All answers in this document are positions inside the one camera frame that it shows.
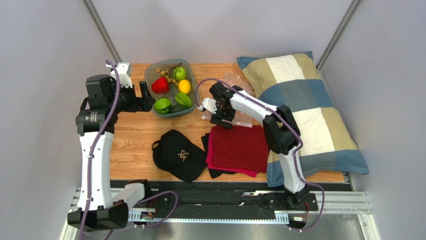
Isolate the black baseball cap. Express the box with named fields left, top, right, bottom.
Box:
left=151, top=129, right=207, bottom=183

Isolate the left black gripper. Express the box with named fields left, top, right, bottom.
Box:
left=107, top=81, right=155, bottom=115

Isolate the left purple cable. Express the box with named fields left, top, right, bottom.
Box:
left=78, top=59, right=179, bottom=240

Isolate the black folded cloth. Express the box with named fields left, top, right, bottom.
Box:
left=201, top=133, right=236, bottom=179

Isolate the green watermelon toy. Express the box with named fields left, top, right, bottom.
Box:
left=154, top=97, right=172, bottom=115

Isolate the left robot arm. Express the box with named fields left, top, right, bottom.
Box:
left=67, top=74, right=155, bottom=232

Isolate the pink folded cloth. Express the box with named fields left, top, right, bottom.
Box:
left=205, top=137, right=258, bottom=178

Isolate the purple cable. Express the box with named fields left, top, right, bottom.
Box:
left=194, top=78, right=326, bottom=233
left=78, top=59, right=179, bottom=240

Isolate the left aluminium frame post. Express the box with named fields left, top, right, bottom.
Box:
left=81, top=0, right=123, bottom=63

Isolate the green star fruit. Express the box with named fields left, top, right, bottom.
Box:
left=174, top=92, right=192, bottom=108

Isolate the aluminium frame post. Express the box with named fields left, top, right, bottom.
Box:
left=81, top=0, right=123, bottom=63
left=316, top=0, right=363, bottom=73

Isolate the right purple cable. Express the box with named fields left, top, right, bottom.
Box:
left=194, top=78, right=326, bottom=233

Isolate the grey plastic food tray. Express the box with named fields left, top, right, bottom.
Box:
left=144, top=59, right=197, bottom=118

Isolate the plaid pillow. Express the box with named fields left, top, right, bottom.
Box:
left=236, top=51, right=369, bottom=177

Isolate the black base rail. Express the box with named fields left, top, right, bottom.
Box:
left=108, top=179, right=354, bottom=221

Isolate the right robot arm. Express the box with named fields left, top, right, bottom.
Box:
left=201, top=82, right=310, bottom=209

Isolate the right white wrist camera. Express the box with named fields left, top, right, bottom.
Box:
left=197, top=97, right=217, bottom=115

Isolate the dark green avocado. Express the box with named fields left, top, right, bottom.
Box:
left=168, top=104, right=189, bottom=114

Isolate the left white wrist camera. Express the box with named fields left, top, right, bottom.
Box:
left=115, top=62, right=134, bottom=88

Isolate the dark red folded cloth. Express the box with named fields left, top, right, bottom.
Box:
left=208, top=125, right=270, bottom=177

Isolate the right aluminium frame post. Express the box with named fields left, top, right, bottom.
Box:
left=316, top=0, right=363, bottom=73

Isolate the red bell pepper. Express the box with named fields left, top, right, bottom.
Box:
left=151, top=77, right=170, bottom=94

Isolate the yellow lemon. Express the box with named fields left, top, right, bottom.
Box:
left=177, top=79, right=192, bottom=95

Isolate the green apple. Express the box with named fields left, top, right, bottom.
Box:
left=172, top=66, right=187, bottom=82

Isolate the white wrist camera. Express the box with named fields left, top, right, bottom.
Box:
left=115, top=62, right=134, bottom=88
left=197, top=97, right=217, bottom=115

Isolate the brown longan bunch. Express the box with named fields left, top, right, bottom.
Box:
left=155, top=63, right=182, bottom=87

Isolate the clear zip top bag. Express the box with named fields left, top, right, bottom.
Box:
left=202, top=71, right=254, bottom=128

